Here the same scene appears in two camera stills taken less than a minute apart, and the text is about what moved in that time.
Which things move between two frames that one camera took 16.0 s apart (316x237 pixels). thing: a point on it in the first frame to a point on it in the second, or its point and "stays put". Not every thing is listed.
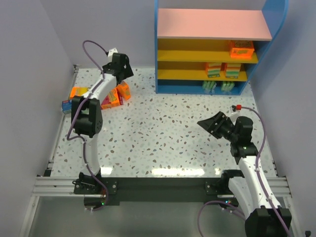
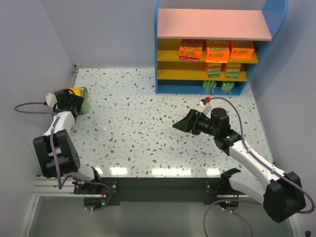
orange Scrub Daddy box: x=241 y=49 stays put
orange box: x=123 y=92 to x=217 y=51
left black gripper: x=124 y=73 to x=74 y=103
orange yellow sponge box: x=213 y=69 stays put
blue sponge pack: x=227 y=87 stays put
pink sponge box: x=111 y=100 to x=191 y=50
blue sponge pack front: x=209 y=87 stays put
